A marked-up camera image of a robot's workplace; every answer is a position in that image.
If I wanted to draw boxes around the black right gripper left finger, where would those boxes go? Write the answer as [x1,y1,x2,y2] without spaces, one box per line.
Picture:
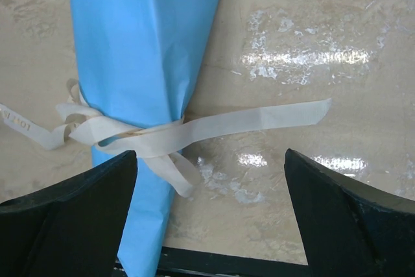
[1,151,137,276]

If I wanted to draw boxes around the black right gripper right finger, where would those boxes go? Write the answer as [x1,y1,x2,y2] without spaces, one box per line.
[284,149,414,276]

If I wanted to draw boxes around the cream printed ribbon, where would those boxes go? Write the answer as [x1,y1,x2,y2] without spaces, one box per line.
[1,79,331,197]

